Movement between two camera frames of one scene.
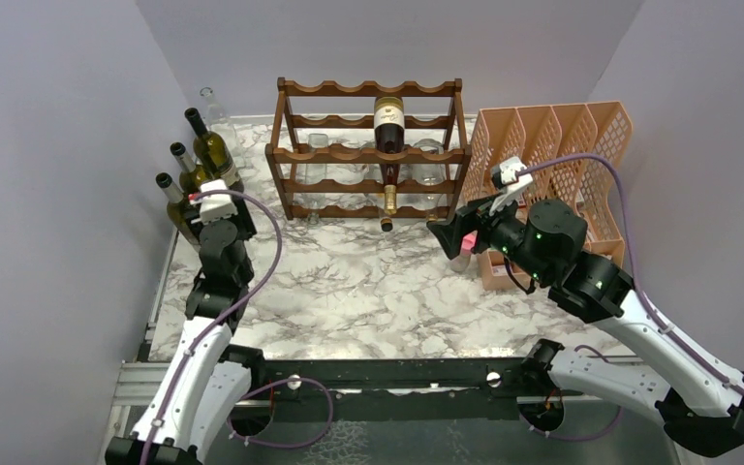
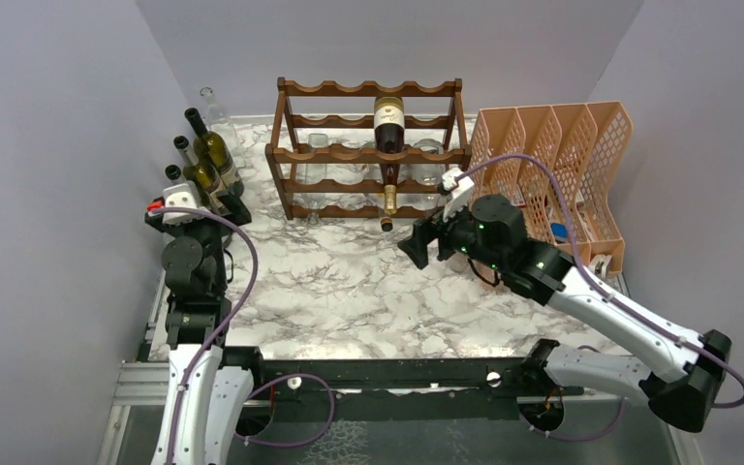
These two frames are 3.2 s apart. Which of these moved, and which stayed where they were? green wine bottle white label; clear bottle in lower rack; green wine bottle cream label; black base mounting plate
Moved: green wine bottle white label
Stayed: green wine bottle cream label; clear bottle in lower rack; black base mounting plate
